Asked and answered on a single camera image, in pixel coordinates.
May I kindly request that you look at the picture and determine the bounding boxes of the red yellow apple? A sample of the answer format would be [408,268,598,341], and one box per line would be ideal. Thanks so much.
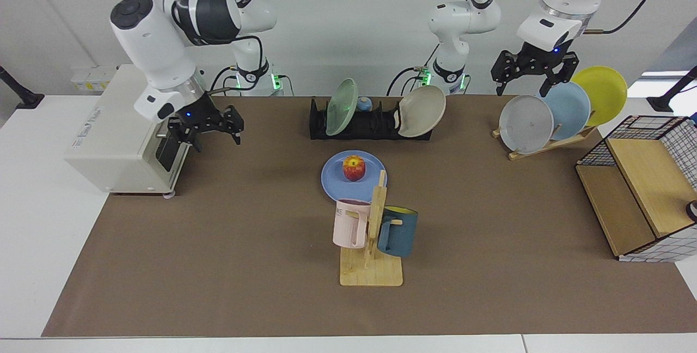
[342,155,366,182]

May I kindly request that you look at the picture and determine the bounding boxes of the light blue plate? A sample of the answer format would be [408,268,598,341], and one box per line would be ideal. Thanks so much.
[536,80,591,141]

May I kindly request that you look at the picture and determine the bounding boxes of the grey plate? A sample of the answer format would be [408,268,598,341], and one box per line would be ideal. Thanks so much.
[499,95,554,155]

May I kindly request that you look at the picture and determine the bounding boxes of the yellow plate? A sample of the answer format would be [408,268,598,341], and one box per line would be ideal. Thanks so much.
[570,66,628,127]

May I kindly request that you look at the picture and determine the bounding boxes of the wooden plate rack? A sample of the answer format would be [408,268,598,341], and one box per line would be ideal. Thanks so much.
[492,124,598,161]

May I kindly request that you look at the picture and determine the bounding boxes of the beige plate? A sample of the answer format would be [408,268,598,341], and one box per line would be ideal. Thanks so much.
[398,86,447,138]

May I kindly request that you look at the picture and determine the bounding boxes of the pale green plate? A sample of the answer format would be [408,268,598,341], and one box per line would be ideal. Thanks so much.
[326,78,358,136]

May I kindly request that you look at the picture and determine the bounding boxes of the black dish rack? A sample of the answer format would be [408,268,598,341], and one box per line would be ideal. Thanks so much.
[309,97,433,141]

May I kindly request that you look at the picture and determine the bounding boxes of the pale toaster oven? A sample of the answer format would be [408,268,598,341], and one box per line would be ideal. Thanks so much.
[64,64,201,197]

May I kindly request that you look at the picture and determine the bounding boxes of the black stand foot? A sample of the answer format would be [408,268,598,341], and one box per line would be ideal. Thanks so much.
[0,66,45,109]
[647,66,697,113]

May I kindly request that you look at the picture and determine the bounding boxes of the pink cup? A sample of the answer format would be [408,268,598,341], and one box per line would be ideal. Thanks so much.
[333,198,372,249]

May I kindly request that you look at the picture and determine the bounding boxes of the brown table cloth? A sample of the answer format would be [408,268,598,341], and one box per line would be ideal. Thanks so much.
[41,95,697,338]

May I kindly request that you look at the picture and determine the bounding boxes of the dark blue cup yellow inside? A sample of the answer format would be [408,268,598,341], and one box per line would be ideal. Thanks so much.
[377,206,419,258]

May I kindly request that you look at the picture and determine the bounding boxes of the wooden cup stand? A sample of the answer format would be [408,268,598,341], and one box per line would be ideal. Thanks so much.
[340,170,404,287]

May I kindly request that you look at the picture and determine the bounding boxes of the white wall socket box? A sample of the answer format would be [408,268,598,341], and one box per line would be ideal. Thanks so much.
[71,67,118,93]

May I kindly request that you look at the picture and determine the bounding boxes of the wire basket with wooden floor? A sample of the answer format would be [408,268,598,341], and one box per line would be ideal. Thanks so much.
[576,115,697,263]

